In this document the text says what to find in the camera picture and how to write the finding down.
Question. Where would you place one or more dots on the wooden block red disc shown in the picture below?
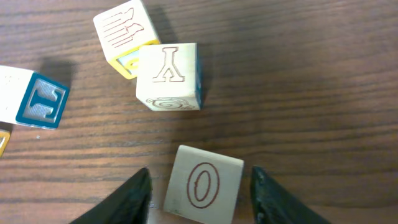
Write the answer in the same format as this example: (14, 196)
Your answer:
(4, 139)

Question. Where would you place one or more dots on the yellow edged wooden block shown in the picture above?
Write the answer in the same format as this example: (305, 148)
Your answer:
(122, 30)

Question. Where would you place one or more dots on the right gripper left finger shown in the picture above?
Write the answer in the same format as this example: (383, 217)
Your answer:
(129, 204)

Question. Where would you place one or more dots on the wooden Y block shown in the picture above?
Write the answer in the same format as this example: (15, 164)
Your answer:
(169, 77)

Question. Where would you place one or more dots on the wooden O block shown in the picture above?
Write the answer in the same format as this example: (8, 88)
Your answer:
(203, 186)

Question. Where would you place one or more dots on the wooden block umbrella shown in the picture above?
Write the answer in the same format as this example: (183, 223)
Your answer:
(29, 98)

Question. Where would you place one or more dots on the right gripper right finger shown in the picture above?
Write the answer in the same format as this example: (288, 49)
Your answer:
(273, 204)

